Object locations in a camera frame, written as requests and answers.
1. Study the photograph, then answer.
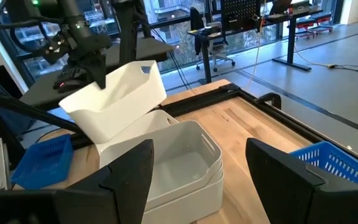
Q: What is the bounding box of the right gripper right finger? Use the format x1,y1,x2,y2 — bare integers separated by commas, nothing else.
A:
246,138,358,224

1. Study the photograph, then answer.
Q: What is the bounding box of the black frame post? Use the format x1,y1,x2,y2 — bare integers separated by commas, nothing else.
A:
112,0,143,67
0,86,84,135

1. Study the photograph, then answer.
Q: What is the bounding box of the black table frame handle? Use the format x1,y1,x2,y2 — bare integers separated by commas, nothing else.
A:
254,92,283,110

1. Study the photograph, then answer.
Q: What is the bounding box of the silver aluminium extrusion bar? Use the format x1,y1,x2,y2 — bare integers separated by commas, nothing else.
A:
0,138,12,191

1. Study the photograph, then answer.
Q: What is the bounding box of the black office chair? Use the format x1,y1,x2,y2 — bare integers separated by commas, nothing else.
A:
189,6,236,73

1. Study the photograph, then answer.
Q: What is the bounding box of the thin floor cable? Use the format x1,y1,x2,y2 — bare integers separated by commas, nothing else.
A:
293,45,358,75

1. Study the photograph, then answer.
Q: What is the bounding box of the black table edge frame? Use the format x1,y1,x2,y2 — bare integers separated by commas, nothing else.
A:
162,83,358,170

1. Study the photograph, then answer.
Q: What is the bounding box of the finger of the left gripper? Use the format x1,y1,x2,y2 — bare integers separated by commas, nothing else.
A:
87,52,108,90

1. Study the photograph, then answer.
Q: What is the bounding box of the black keyboard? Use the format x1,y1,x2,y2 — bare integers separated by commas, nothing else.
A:
52,64,85,91

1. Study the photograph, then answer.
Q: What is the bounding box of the dark laptop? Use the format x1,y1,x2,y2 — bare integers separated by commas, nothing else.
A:
270,0,294,15

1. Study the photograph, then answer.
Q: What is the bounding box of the black standing desk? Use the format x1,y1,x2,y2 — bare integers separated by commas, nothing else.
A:
187,27,230,85
265,8,323,73

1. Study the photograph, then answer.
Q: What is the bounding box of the black pegboard panel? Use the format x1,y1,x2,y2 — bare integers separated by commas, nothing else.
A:
220,0,261,32

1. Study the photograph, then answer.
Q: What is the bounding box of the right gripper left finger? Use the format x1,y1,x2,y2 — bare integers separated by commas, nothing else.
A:
73,139,155,224

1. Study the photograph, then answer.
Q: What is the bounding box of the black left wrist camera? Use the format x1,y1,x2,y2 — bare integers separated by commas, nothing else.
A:
41,32,74,65

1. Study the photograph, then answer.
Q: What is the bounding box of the blue slotted plastic basket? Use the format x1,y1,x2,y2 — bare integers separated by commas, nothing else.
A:
289,141,358,190
11,134,75,190

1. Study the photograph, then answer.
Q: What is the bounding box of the yellow hanging cable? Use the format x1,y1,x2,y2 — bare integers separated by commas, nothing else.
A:
249,14,266,88

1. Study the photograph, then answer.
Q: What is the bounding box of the black computer mouse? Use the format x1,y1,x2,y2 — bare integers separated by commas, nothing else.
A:
57,79,84,94

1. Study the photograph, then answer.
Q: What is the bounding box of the red rolling stool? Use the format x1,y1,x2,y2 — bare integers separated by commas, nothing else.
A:
308,12,334,34
295,18,317,40

